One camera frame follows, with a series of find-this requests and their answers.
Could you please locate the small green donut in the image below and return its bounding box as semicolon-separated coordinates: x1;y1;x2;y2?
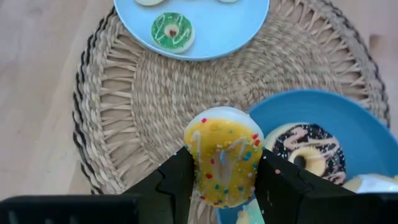
150;11;196;54

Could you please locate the light aqua plate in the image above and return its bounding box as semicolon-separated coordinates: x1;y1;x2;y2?
113;0;271;62

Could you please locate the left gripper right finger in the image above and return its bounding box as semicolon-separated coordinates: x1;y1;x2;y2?
254;148;355;224

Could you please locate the large chocolate donut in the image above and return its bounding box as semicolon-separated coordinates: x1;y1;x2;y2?
263;123;347;186

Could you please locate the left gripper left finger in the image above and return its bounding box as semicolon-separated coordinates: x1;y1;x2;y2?
123;146;197;224

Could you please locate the round woven placemat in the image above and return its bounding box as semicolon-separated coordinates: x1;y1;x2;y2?
72;0;391;224

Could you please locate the blue plate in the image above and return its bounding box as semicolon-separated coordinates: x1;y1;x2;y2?
216;89;398;224

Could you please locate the small yellow donut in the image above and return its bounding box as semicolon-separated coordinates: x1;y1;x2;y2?
183;106;265;208

